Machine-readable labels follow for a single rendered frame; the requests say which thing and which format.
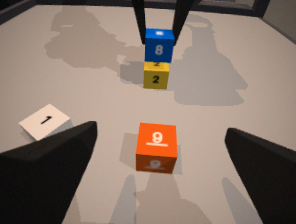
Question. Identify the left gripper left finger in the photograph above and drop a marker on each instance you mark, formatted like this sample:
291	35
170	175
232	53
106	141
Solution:
39	180

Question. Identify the black metal support frame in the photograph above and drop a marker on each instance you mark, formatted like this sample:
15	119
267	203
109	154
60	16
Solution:
259	7

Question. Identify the blue block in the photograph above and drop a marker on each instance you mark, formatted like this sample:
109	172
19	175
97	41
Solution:
159	45

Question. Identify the yellow block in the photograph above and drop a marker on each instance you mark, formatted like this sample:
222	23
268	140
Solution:
155	75

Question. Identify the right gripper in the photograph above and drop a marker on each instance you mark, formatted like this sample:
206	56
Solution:
181	11

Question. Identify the orange number block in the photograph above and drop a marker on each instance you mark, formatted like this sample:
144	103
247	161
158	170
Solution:
156	148

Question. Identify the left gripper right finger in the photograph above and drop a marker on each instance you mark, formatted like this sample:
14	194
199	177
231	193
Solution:
268	173

